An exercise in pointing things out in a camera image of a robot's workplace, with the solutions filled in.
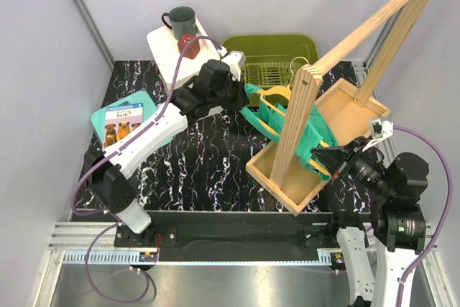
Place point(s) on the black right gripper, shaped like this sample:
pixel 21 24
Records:
pixel 333 157

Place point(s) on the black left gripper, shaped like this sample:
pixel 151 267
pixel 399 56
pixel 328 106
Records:
pixel 240 99

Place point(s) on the green tank top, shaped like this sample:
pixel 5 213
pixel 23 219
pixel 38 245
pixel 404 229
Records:
pixel 252 117

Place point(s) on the yellow clothes hanger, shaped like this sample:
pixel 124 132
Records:
pixel 316 132

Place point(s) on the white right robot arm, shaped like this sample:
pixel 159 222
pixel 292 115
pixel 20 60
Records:
pixel 398 224

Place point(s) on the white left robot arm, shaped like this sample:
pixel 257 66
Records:
pixel 107 173

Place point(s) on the olive green plastic basket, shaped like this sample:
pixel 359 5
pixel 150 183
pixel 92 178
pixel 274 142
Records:
pixel 271 60

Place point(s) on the red brown die block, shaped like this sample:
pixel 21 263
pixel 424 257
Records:
pixel 188 47

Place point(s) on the dark green mug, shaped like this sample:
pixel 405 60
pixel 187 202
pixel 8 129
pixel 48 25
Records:
pixel 181 21

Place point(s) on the dog picture book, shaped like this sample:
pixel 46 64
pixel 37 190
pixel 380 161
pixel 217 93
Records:
pixel 120 121

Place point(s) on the teal mat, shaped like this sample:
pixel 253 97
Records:
pixel 149 108

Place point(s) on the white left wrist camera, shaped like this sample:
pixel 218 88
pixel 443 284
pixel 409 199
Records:
pixel 235 61

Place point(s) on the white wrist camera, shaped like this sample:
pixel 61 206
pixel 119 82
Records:
pixel 380 131
pixel 235 61

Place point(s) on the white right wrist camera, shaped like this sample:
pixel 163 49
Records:
pixel 380 131

